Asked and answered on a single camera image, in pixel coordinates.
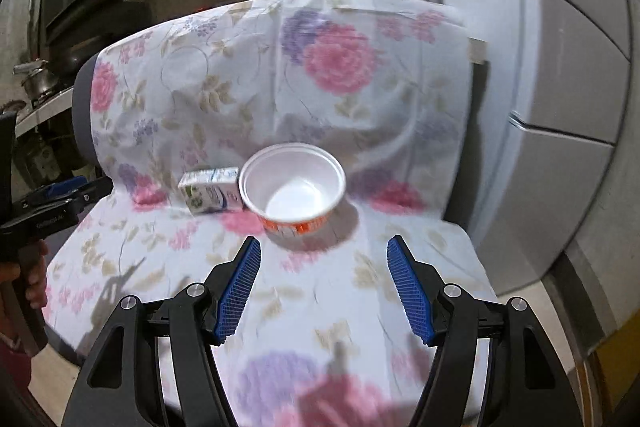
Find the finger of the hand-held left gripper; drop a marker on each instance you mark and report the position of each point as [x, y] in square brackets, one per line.
[55, 188]
[97, 194]

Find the person's left hand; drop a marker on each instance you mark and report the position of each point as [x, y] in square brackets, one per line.
[36, 277]

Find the small white milk carton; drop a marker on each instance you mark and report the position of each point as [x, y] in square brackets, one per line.
[210, 194]

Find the steel pot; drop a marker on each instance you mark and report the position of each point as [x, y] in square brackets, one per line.
[36, 79]

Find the white refrigerator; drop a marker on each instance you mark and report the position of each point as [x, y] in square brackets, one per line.
[550, 82]

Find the floral cloth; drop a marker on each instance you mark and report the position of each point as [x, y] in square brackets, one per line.
[350, 107]

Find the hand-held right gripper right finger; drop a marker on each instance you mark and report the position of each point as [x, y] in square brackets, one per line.
[410, 292]

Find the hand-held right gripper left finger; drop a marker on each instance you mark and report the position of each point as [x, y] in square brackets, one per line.
[240, 292]

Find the person's left forearm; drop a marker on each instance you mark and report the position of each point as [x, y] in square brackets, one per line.
[12, 372]

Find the white instant noodle bowl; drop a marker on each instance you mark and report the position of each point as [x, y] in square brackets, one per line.
[280, 179]

